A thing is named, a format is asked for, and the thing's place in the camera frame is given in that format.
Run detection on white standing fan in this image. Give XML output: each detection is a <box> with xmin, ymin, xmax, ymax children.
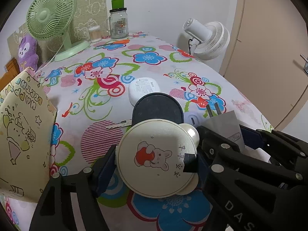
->
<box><xmin>183</xmin><ymin>18</ymin><xmax>230</xmax><ymax>60</ymax></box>

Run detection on beige door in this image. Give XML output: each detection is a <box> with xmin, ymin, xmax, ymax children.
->
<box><xmin>220</xmin><ymin>0</ymin><xmax>307</xmax><ymax>130</ymax></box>

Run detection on round cream bear mirror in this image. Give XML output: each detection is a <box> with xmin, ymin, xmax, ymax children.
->
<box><xmin>115</xmin><ymin>119</ymin><xmax>199</xmax><ymax>199</ymax></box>

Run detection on white rounded earbuds case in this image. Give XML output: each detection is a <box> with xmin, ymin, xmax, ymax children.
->
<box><xmin>128</xmin><ymin>77</ymin><xmax>161</xmax><ymax>106</ymax></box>

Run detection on green desk fan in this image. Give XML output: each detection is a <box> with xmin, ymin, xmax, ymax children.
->
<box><xmin>26</xmin><ymin>0</ymin><xmax>90</xmax><ymax>62</ymax></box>

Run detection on green cup on jar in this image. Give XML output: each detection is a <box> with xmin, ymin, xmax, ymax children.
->
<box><xmin>111</xmin><ymin>0</ymin><xmax>125</xmax><ymax>9</ymax></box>

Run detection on white power plug adapter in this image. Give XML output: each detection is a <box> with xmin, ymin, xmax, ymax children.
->
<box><xmin>202</xmin><ymin>103</ymin><xmax>245</xmax><ymax>151</ymax></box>

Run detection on floral tablecloth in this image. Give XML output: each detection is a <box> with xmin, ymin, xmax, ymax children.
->
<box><xmin>36</xmin><ymin>32</ymin><xmax>272</xmax><ymax>230</ymax></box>

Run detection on cotton swab container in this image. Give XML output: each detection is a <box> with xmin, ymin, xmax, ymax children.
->
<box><xmin>88</xmin><ymin>25</ymin><xmax>102</xmax><ymax>43</ymax></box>

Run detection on purple plush toy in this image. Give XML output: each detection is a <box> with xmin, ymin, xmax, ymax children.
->
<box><xmin>18</xmin><ymin>34</ymin><xmax>39</xmax><ymax>71</ymax></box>

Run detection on yellow cartoon storage box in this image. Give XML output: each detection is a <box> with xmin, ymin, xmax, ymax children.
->
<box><xmin>0</xmin><ymin>68</ymin><xmax>57</xmax><ymax>202</ymax></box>

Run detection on glass mason jar mug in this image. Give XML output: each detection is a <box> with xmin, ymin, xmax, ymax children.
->
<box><xmin>108</xmin><ymin>8</ymin><xmax>129</xmax><ymax>39</ymax></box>

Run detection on white fan power cord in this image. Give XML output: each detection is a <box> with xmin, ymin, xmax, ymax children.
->
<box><xmin>38</xmin><ymin>31</ymin><xmax>68</xmax><ymax>70</ymax></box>

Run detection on silver door handle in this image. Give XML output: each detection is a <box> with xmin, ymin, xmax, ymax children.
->
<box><xmin>300</xmin><ymin>54</ymin><xmax>308</xmax><ymax>74</ymax></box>

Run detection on silver key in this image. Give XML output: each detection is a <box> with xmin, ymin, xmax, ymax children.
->
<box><xmin>106</xmin><ymin>119</ymin><xmax>131</xmax><ymax>129</ymax></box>

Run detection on wooden chair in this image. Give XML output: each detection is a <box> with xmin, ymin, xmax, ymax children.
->
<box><xmin>0</xmin><ymin>57</ymin><xmax>20</xmax><ymax>90</ymax></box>

